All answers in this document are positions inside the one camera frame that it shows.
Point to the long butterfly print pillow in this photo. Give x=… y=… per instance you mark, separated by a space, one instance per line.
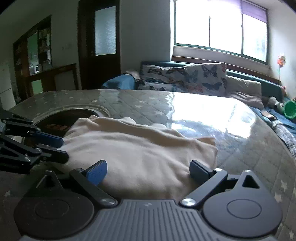
x=159 y=78

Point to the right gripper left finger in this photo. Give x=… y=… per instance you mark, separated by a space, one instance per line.
x=89 y=179

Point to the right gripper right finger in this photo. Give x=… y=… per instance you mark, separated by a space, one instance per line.
x=209 y=182

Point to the grey quilted star table cover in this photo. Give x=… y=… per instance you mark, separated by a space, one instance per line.
x=244 y=141

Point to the cream garment with number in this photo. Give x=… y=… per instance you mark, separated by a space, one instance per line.
x=143 y=162

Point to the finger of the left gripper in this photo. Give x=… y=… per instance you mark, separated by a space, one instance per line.
x=14 y=151
x=41 y=136

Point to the green plastic bucket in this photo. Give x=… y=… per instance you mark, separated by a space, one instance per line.
x=290 y=109

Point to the grey plain pillow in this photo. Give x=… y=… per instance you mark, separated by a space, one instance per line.
x=246 y=91

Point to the grey plush toy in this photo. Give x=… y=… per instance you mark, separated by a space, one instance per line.
x=275 y=104

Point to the large butterfly print pillow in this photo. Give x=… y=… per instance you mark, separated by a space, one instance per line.
x=206 y=79

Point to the colourful pinwheel toy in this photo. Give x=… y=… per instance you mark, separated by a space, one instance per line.
x=281 y=62

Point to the dark door with frosted glass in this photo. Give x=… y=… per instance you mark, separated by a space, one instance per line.
x=98 y=42

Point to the dark wooden side table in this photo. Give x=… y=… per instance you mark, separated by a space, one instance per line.
x=58 y=78

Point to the window with green frame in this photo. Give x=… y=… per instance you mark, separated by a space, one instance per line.
x=234 y=27

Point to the blue folded blanket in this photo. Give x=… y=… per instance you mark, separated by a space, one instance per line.
x=122 y=82

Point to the dark wooden display shelf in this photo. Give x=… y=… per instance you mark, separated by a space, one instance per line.
x=32 y=55

